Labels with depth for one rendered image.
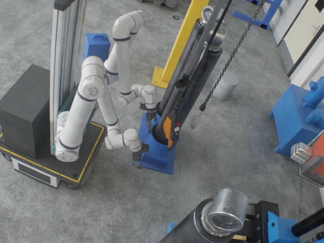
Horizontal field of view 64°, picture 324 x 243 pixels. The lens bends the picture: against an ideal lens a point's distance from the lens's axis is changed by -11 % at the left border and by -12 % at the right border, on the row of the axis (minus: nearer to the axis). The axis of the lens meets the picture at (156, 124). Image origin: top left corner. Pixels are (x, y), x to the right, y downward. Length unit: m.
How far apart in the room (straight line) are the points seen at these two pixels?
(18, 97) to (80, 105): 0.90
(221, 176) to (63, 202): 1.75
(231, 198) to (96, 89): 0.80
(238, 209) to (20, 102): 1.74
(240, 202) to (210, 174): 2.15
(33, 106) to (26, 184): 0.88
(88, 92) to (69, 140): 0.45
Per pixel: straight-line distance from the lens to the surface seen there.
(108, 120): 1.87
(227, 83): 3.93
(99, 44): 3.73
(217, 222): 1.21
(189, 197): 3.02
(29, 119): 2.16
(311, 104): 4.06
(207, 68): 2.16
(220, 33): 2.05
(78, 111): 1.56
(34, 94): 2.33
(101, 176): 2.88
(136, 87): 2.21
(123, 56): 1.97
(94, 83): 1.38
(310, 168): 1.01
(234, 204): 1.13
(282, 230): 1.86
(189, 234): 1.29
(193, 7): 3.32
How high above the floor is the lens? 2.52
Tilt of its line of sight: 48 degrees down
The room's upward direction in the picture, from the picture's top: 24 degrees clockwise
